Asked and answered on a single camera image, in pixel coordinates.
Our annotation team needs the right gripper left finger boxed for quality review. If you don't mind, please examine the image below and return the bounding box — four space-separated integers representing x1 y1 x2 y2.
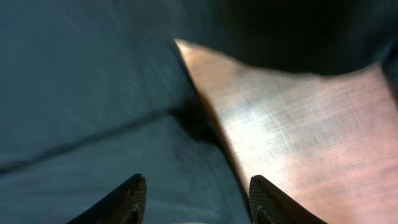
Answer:
67 174 147 224

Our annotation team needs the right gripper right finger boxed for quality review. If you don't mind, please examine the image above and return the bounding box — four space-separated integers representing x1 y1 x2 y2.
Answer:
249 175 326 224

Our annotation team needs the black t-shirt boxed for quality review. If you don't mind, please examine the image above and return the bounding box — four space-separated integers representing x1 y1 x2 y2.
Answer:
1 0 250 223

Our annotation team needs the black clothes pile right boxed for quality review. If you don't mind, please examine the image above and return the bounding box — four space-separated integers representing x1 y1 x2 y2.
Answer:
177 0 397 90

